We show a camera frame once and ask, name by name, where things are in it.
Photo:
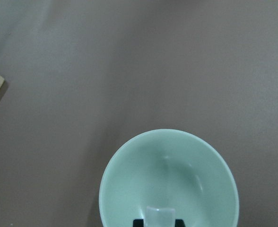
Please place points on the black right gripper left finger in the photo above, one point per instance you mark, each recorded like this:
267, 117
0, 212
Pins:
138, 223

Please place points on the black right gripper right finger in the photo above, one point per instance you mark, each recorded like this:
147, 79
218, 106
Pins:
179, 223

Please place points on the white ceramic spoon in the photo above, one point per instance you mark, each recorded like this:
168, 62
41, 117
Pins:
159, 217

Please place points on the green ceramic bowl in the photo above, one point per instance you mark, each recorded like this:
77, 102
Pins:
167, 168

